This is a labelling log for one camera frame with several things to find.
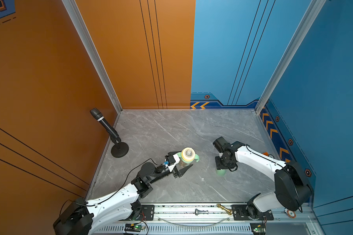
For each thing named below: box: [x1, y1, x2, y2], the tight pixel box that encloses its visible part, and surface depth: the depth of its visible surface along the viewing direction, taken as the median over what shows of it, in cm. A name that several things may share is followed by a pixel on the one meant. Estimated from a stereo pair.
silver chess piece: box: [194, 208, 209, 216], surface depth 74 cm
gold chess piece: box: [216, 203, 233, 216], surface depth 75 cm
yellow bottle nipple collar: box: [180, 146, 196, 163], surface depth 62 cm
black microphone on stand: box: [89, 107, 130, 159], surface depth 83 cm
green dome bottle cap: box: [215, 168, 227, 177], surface depth 88 cm
